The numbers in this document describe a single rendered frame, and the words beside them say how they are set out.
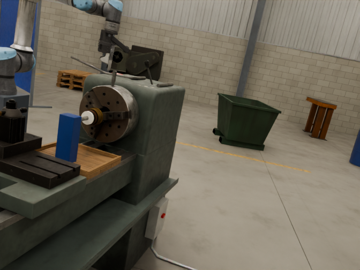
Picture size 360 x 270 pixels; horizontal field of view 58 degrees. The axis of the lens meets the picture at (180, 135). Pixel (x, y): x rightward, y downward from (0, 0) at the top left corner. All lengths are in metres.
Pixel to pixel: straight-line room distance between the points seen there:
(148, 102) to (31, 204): 0.95
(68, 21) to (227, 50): 5.75
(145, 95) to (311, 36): 10.40
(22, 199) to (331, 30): 11.55
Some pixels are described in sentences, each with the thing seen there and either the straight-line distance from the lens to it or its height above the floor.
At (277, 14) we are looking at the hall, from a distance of 11.85.
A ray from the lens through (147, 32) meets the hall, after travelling 11.89.
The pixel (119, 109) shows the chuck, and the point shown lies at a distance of 1.78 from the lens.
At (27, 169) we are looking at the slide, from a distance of 1.30.
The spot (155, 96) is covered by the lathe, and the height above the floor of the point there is 1.22.
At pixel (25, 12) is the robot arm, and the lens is 2.02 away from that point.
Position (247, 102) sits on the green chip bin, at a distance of 7.34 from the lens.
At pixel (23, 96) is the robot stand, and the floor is 1.09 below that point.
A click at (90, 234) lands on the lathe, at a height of 0.54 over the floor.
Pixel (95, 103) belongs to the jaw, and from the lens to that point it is 1.80.
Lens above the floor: 1.47
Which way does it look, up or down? 14 degrees down
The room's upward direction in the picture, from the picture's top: 11 degrees clockwise
